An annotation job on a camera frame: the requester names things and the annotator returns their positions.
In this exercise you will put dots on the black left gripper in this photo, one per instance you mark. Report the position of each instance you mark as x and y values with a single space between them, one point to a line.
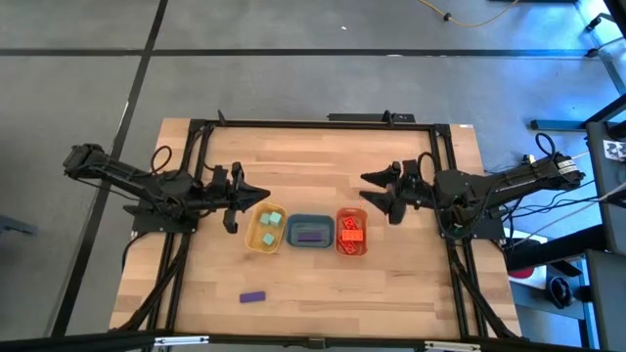
235 195

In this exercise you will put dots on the black diagonal beam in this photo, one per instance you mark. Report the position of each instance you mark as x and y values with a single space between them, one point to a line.
557 249

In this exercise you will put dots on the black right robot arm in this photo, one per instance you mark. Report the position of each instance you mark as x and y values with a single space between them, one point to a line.
528 178

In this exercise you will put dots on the blue plastic bin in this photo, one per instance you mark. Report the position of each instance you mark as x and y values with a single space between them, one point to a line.
310 232

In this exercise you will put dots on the black frame clamp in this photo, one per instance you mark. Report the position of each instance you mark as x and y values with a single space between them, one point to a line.
222 118
389 118

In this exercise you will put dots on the yellow plastic bin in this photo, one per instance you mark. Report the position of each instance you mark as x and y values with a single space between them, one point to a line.
266 227

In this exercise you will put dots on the blue floor bar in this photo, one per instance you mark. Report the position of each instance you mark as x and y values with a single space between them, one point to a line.
557 124

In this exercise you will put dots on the orange plastic bin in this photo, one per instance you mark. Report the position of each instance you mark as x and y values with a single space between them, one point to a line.
351 233

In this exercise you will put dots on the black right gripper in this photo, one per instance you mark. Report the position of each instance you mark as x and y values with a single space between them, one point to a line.
415 190

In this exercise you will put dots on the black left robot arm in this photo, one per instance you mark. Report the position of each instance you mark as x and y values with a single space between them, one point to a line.
127 178

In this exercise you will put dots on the grey floor object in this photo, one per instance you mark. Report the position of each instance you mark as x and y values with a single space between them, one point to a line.
14 225

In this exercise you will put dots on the grey chair base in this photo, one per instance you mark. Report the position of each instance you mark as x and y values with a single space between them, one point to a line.
613 68

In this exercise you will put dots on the black table frame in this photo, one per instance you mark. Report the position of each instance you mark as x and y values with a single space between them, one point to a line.
318 124

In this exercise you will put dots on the silver metal bracket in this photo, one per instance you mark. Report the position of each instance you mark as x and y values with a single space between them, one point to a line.
452 346
181 340

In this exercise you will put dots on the black and white marker tag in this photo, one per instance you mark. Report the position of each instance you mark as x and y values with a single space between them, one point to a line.
615 149

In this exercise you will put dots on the red round object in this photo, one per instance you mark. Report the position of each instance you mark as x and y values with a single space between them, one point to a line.
522 273

